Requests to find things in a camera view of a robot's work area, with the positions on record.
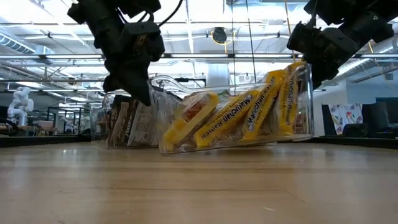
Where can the silver air duct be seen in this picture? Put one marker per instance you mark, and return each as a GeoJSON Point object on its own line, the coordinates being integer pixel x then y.
{"type": "Point", "coordinates": [367, 67]}

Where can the red packet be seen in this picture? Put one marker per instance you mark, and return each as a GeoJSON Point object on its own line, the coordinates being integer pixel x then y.
{"type": "Point", "coordinates": [114, 121]}

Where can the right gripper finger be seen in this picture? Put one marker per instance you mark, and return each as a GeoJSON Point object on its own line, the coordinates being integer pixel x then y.
{"type": "Point", "coordinates": [325, 73]}

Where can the floral cloth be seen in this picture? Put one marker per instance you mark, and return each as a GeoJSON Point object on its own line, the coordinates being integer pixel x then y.
{"type": "Point", "coordinates": [345, 116]}

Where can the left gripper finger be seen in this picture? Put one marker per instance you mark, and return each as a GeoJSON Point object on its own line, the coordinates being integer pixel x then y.
{"type": "Point", "coordinates": [110, 82]}
{"type": "Point", "coordinates": [135, 81]}

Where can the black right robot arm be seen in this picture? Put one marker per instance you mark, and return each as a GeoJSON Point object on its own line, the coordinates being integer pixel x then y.
{"type": "Point", "coordinates": [357, 12]}

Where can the black frame workstation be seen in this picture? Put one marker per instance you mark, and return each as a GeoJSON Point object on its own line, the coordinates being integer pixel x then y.
{"type": "Point", "coordinates": [192, 80]}

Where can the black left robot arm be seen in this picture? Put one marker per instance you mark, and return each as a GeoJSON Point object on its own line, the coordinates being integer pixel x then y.
{"type": "Point", "coordinates": [140, 6]}

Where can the clear plastic bin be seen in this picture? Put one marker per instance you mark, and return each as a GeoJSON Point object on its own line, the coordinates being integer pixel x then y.
{"type": "Point", "coordinates": [164, 143]}
{"type": "Point", "coordinates": [98, 124]}

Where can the black office chair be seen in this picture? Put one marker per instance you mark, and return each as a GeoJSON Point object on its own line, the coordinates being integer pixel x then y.
{"type": "Point", "coordinates": [382, 115]}

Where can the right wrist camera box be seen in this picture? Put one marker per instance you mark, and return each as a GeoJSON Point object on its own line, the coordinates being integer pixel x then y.
{"type": "Point", "coordinates": [300, 39]}

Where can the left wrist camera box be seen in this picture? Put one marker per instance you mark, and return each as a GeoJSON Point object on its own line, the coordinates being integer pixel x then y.
{"type": "Point", "coordinates": [143, 40]}

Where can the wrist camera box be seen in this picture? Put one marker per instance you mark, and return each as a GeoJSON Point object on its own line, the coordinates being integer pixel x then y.
{"type": "Point", "coordinates": [143, 40]}
{"type": "Point", "coordinates": [300, 39]}

